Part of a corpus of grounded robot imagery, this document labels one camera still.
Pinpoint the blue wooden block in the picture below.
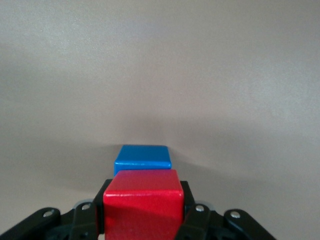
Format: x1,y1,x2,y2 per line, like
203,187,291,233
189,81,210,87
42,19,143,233
113,144,173,178

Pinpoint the red wooden block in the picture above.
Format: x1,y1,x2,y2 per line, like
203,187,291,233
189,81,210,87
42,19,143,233
102,169,186,240

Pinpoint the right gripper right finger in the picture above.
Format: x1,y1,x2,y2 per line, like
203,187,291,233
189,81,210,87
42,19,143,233
174,179,279,240

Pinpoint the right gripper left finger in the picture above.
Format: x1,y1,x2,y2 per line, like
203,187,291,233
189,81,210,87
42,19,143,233
0,178,115,240

